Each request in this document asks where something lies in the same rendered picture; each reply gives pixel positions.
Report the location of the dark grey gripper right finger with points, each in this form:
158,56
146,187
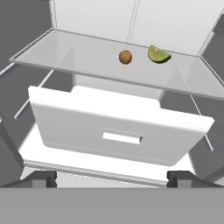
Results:
178,178

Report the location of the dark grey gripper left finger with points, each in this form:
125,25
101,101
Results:
43,178

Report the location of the green lemon wedge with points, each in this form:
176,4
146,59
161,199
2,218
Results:
157,54

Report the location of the glass fridge shelf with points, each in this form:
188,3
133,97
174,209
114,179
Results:
96,61

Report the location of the white fridge drawer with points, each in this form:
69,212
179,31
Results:
116,128

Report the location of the white fridge interior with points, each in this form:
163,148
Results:
163,20

